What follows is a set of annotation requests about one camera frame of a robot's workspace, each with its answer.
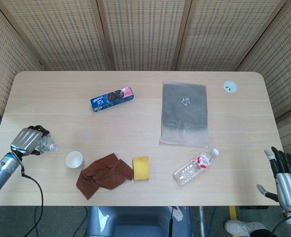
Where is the white paper cup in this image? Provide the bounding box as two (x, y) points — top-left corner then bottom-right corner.
(65, 151), (86, 170)

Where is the blue cookie box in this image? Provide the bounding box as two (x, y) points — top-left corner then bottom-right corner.
(90, 86), (136, 113)

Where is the bagged grey cloth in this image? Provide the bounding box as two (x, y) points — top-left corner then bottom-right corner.
(159, 80), (211, 149)

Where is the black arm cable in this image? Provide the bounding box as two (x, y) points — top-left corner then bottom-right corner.
(11, 151), (44, 237)

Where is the white shoe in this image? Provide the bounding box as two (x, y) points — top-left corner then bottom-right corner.
(224, 219), (267, 237)

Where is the red label water bottle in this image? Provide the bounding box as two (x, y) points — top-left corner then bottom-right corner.
(173, 148), (220, 186)

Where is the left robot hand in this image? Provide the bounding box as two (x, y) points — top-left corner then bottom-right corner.
(10, 125), (51, 157)

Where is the yellow sponge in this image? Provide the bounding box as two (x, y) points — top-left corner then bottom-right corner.
(132, 156), (151, 182)

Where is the green label water bottle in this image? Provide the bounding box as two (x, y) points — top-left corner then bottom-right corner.
(35, 135), (60, 154)

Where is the black trouser leg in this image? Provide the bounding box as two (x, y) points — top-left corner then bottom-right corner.
(250, 228), (276, 237)

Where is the bamboo screen panel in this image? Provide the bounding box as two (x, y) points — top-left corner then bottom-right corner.
(176, 0), (291, 72)
(97, 0), (193, 72)
(0, 0), (114, 72)
(0, 0), (43, 117)
(236, 0), (291, 158)

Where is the white cable grommet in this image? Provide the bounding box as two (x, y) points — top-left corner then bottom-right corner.
(223, 80), (239, 94)

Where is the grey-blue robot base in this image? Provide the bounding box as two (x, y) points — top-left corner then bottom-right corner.
(85, 206), (193, 237)

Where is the metal table leg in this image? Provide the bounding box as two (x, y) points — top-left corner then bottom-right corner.
(197, 206), (206, 237)

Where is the brown cloth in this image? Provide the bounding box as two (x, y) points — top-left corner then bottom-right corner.
(76, 153), (134, 201)

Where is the white perforated bracket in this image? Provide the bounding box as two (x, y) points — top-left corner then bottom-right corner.
(172, 206), (185, 222)

